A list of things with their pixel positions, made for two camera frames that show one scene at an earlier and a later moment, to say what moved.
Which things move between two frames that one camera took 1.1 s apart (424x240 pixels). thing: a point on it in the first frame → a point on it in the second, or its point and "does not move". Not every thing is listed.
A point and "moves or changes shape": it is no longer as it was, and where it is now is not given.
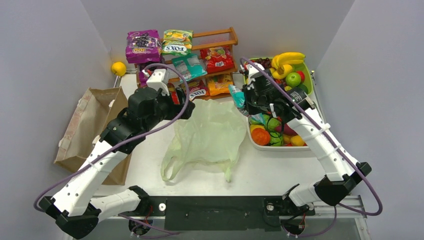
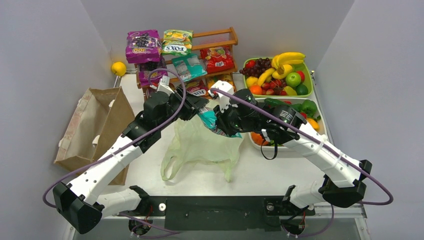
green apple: x=293 y=79 does not move
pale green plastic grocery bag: x=212 y=134 does not move
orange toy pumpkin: x=260 y=137 does not move
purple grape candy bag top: x=143 y=46 does not move
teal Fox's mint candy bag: x=239 y=97 moves or changes shape
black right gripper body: x=255 y=101 → x=232 y=123
